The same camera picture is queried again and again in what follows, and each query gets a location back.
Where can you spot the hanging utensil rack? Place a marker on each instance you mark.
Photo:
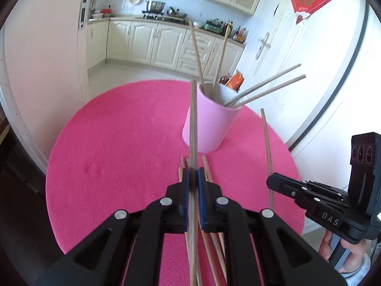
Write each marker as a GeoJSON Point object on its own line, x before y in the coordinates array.
{"type": "Point", "coordinates": [92, 6]}

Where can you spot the orange snack bags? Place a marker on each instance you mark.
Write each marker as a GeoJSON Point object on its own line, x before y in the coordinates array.
{"type": "Point", "coordinates": [232, 81]}

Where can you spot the pink cylindrical utensil holder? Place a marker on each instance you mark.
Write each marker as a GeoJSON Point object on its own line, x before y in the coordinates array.
{"type": "Point", "coordinates": [214, 118]}

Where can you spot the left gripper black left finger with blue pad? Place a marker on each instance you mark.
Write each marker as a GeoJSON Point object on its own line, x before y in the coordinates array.
{"type": "Point", "coordinates": [126, 248]}

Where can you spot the door frame strike plate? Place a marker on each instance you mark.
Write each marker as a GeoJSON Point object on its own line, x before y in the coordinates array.
{"type": "Point", "coordinates": [84, 14]}

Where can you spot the round pink table mat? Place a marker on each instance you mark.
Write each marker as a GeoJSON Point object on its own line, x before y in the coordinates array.
{"type": "Point", "coordinates": [123, 148]}

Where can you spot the silver door handle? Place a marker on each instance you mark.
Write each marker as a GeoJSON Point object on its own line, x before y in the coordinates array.
{"type": "Point", "coordinates": [263, 46]}

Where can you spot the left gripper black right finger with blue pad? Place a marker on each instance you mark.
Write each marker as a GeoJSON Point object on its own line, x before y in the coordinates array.
{"type": "Point", "coordinates": [260, 248]}

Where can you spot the black camera box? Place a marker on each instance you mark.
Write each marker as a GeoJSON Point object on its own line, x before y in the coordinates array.
{"type": "Point", "coordinates": [364, 166]}

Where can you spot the red pot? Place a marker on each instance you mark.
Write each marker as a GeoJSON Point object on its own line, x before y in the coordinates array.
{"type": "Point", "coordinates": [107, 12]}

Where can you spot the condiment bottles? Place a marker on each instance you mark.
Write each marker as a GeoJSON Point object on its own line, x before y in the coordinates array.
{"type": "Point", "coordinates": [237, 34]}

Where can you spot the steel stock pot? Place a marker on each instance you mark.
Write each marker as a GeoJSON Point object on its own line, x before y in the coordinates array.
{"type": "Point", "coordinates": [155, 7]}

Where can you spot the white door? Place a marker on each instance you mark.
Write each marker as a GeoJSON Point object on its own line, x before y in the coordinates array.
{"type": "Point", "coordinates": [326, 44]}

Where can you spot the lower kitchen cabinets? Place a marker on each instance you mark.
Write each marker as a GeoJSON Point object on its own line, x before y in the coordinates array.
{"type": "Point", "coordinates": [161, 45]}

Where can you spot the wok pan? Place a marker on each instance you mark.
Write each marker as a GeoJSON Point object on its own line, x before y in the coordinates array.
{"type": "Point", "coordinates": [175, 14]}

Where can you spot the green kitchen appliance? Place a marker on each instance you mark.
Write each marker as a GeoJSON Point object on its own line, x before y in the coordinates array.
{"type": "Point", "coordinates": [214, 26]}

